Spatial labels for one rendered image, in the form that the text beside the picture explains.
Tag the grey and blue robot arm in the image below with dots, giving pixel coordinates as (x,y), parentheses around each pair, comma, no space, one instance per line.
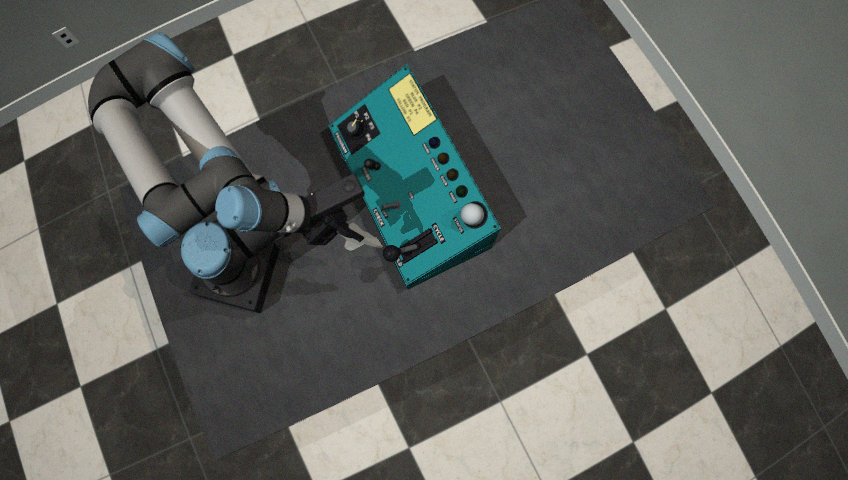
(251,217)

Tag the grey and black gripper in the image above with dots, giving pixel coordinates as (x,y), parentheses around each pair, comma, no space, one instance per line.
(334,221)

